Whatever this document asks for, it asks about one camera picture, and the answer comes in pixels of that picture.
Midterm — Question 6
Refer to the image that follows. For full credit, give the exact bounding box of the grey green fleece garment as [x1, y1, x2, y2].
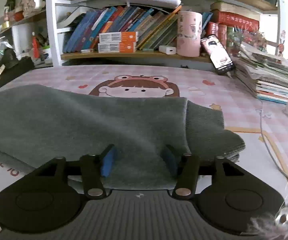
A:
[0, 85, 245, 190]

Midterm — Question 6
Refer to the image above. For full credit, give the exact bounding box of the pink checked table mat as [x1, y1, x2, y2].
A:
[6, 65, 288, 239]

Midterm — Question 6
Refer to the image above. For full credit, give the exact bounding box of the smartphone with lit screen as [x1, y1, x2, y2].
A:
[201, 35, 235, 75]

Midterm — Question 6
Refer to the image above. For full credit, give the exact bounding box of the white charger block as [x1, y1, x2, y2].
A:
[158, 45, 176, 55]

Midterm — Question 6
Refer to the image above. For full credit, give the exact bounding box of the lower orange white box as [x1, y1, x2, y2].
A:
[98, 42, 137, 53]

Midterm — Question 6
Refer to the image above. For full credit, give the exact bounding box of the orange white box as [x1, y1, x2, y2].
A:
[98, 42, 137, 53]
[99, 31, 138, 43]

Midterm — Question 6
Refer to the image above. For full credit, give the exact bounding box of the stack of magazines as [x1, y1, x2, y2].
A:
[232, 42, 288, 105]

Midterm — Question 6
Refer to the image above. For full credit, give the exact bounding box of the white tub green lid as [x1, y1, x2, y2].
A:
[40, 46, 52, 63]

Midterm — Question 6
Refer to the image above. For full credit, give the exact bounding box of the black bag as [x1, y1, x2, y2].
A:
[0, 48, 34, 88]

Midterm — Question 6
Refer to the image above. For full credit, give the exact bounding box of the upper orange white box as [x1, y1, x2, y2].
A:
[99, 31, 138, 43]

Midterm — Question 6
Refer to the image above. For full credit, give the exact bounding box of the row of leaning books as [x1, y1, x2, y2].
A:
[56, 4, 213, 54]

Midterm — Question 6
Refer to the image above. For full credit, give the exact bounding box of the pink cylindrical tissue holder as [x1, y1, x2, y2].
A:
[176, 11, 202, 57]

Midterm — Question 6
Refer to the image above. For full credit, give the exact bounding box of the white wooden bookshelf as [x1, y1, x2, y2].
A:
[0, 0, 279, 70]

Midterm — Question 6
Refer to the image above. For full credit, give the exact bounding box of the red book box set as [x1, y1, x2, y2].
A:
[206, 9, 259, 48]

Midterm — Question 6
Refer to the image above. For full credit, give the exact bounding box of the red round doll ornament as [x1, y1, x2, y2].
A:
[13, 10, 24, 22]

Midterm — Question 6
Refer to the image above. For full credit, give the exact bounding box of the white padded bar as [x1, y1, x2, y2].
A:
[116, 0, 182, 10]

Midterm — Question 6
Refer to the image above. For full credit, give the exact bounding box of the grey charging cable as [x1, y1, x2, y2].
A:
[226, 71, 288, 181]

